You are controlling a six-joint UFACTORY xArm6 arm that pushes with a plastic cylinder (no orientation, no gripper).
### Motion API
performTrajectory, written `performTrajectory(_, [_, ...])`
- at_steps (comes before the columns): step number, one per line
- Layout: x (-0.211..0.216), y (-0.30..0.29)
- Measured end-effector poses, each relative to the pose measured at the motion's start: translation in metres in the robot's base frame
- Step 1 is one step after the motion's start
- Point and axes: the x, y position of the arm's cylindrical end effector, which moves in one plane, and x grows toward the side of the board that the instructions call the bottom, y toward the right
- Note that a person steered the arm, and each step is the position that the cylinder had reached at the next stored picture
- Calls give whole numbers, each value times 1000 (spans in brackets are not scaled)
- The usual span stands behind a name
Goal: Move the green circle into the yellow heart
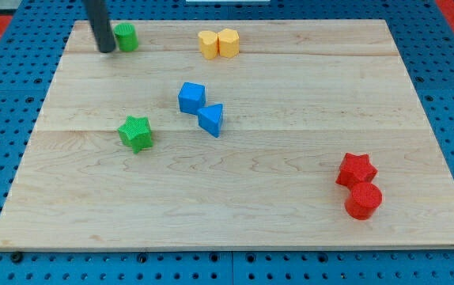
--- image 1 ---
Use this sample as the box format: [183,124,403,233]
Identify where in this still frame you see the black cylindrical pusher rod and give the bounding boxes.
[82,0,116,53]

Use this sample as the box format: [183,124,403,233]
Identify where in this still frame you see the green cylinder block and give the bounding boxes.
[114,22,138,51]

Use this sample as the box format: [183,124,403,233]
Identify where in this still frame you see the yellow heart block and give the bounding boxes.
[198,30,218,59]

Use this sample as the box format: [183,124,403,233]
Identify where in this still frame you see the green star block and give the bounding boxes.
[118,116,153,154]

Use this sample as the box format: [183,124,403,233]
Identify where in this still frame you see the blue cube block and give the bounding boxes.
[177,82,206,115]

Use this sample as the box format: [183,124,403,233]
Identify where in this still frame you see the yellow hexagon block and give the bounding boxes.
[218,28,240,58]

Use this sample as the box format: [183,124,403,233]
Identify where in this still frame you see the light wooden board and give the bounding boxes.
[0,20,454,252]

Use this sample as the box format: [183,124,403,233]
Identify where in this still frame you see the blue triangle block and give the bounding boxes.
[197,104,223,138]

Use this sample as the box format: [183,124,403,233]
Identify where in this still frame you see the red star block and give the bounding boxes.
[335,153,378,188]

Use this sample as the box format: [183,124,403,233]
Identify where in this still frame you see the red cylinder block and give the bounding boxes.
[344,182,383,220]

